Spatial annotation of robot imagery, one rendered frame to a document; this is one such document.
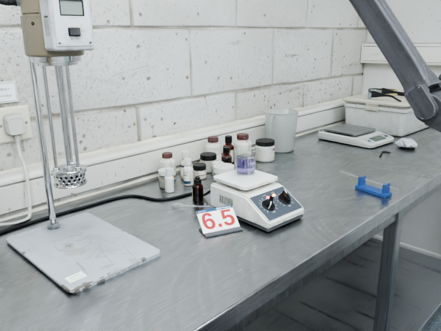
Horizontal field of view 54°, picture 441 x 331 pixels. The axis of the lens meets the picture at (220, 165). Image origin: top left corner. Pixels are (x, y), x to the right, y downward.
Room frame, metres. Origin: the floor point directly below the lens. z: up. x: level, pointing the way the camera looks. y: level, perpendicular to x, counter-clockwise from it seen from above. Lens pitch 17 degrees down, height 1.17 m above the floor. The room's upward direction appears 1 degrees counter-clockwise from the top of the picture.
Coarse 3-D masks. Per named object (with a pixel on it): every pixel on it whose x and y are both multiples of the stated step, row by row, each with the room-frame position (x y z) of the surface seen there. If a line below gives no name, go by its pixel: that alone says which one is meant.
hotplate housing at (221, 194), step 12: (216, 192) 1.00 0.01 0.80; (228, 192) 0.97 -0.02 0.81; (240, 192) 0.95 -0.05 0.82; (252, 192) 0.95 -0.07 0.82; (216, 204) 1.00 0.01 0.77; (228, 204) 0.97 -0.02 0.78; (240, 204) 0.94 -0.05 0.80; (252, 204) 0.92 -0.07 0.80; (300, 204) 0.96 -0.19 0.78; (240, 216) 0.94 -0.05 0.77; (252, 216) 0.91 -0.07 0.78; (264, 216) 0.89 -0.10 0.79; (288, 216) 0.92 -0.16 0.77; (300, 216) 0.95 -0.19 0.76; (264, 228) 0.88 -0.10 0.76; (276, 228) 0.90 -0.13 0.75
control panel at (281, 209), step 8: (264, 192) 0.96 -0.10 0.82; (272, 192) 0.97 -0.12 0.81; (280, 192) 0.98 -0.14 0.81; (288, 192) 0.99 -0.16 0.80; (256, 200) 0.93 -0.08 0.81; (296, 200) 0.97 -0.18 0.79; (280, 208) 0.93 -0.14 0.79; (288, 208) 0.94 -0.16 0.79; (296, 208) 0.94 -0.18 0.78; (272, 216) 0.90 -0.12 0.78
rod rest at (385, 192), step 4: (364, 176) 1.17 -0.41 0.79; (360, 180) 1.16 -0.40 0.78; (364, 180) 1.17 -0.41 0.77; (360, 184) 1.16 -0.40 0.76; (364, 184) 1.17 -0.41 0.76; (388, 184) 1.10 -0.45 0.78; (356, 188) 1.16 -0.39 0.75; (360, 188) 1.15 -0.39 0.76; (364, 188) 1.14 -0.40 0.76; (368, 188) 1.13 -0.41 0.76; (372, 188) 1.13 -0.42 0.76; (376, 188) 1.13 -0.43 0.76; (380, 188) 1.13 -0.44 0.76; (384, 188) 1.09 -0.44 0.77; (388, 188) 1.10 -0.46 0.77; (368, 192) 1.13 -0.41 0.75; (372, 192) 1.11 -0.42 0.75; (376, 192) 1.10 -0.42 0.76; (380, 192) 1.10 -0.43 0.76; (384, 192) 1.09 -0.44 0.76; (388, 192) 1.10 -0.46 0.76; (380, 196) 1.09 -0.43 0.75; (384, 196) 1.08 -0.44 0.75; (388, 196) 1.09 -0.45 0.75
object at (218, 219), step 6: (216, 210) 0.93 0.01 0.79; (222, 210) 0.93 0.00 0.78; (228, 210) 0.93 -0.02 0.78; (204, 216) 0.91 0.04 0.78; (210, 216) 0.91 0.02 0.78; (216, 216) 0.91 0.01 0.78; (222, 216) 0.92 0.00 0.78; (228, 216) 0.92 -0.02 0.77; (234, 216) 0.93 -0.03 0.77; (204, 222) 0.89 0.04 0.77; (210, 222) 0.90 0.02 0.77; (216, 222) 0.90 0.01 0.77; (222, 222) 0.91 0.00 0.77; (228, 222) 0.91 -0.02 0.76; (234, 222) 0.91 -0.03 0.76; (204, 228) 0.88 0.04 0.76; (210, 228) 0.89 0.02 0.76; (216, 228) 0.89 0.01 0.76
